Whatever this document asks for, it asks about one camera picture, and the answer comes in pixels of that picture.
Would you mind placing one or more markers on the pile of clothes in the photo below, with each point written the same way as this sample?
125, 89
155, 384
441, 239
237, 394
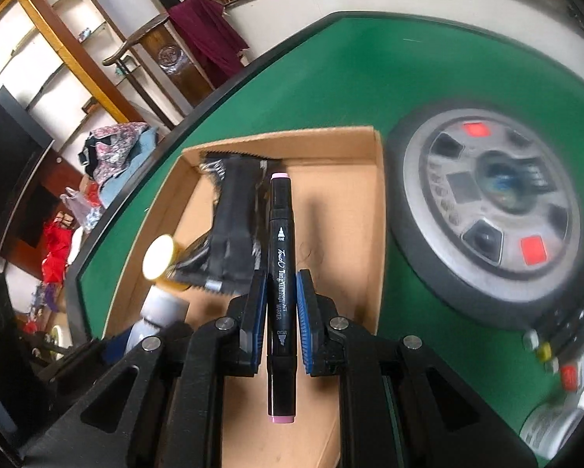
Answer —
116, 151

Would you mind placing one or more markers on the white plastic bottle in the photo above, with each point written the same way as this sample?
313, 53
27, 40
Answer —
157, 309

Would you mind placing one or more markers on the red plastic bag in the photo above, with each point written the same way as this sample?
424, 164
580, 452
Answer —
57, 248

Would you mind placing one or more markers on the cardboard box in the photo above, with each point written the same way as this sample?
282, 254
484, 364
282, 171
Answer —
331, 214

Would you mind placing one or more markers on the black marker with pink ends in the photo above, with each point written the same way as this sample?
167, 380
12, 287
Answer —
279, 253

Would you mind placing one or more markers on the black marker with white cap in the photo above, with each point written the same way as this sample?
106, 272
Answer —
530, 338

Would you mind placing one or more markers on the black marker with yellow cap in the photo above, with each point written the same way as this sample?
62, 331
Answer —
545, 351

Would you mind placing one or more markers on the white labelled bottle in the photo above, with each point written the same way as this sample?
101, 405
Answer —
550, 426

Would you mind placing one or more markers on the round grey control panel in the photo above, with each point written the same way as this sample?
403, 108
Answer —
496, 273

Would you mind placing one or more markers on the black television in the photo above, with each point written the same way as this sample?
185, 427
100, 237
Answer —
9, 170

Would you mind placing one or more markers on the maroon cloth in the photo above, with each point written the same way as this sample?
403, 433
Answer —
209, 34

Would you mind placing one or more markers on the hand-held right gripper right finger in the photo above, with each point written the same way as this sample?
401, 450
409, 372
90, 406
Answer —
305, 321

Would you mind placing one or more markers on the dark wooden chair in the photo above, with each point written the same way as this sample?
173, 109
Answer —
175, 44

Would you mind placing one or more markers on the black marker with grey cap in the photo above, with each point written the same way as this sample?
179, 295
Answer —
551, 365

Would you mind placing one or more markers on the clear plastic bag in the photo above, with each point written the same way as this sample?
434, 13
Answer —
79, 209

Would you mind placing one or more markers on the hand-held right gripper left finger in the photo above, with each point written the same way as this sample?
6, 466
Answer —
258, 312

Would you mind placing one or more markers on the yellow bottle with white lid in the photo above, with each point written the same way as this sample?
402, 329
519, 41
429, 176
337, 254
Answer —
160, 256

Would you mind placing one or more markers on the wooden shelf unit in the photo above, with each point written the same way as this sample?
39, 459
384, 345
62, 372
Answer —
96, 83

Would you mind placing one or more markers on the black foil packet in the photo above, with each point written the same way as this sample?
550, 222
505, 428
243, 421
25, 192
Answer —
233, 214

